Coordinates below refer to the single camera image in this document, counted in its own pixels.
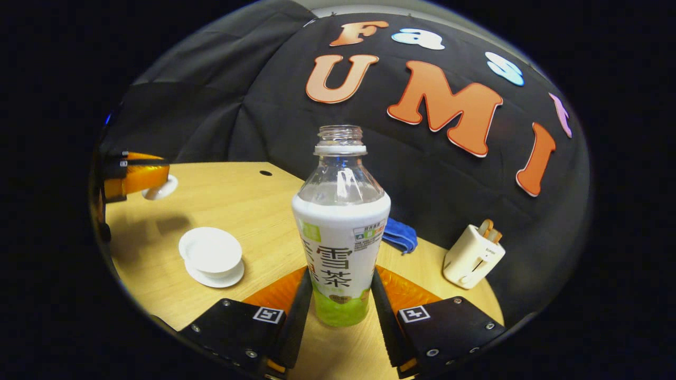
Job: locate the toast slices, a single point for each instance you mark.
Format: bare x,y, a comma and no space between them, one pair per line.
488,231

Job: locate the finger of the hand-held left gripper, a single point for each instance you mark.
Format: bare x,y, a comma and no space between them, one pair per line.
140,158
137,179

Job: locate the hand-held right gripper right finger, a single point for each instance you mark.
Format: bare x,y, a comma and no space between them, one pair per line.
388,327

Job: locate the black backdrop cloth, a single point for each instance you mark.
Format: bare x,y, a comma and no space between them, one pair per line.
422,174

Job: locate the white toaster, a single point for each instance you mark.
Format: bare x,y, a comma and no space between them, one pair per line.
470,258

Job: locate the blue folded towel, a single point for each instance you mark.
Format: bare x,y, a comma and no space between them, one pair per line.
400,235

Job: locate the white green water bottle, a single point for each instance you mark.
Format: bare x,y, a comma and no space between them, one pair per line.
340,248

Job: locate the white teacup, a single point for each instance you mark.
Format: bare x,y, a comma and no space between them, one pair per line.
210,250

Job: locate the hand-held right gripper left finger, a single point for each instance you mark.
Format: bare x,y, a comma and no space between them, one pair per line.
298,322

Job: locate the white saucer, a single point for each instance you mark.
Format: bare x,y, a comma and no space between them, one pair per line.
216,281

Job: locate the white teacup lid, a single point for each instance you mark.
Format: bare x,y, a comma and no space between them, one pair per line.
163,190

